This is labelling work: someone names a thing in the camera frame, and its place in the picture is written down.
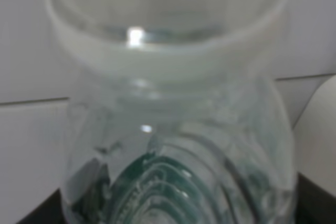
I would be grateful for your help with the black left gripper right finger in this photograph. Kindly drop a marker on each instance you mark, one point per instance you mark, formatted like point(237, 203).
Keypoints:
point(315, 205)

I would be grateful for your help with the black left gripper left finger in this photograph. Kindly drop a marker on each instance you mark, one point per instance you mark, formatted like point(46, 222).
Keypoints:
point(48, 212)

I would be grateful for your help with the clear bottle with green label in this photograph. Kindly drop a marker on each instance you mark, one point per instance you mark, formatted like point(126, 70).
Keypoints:
point(172, 117)

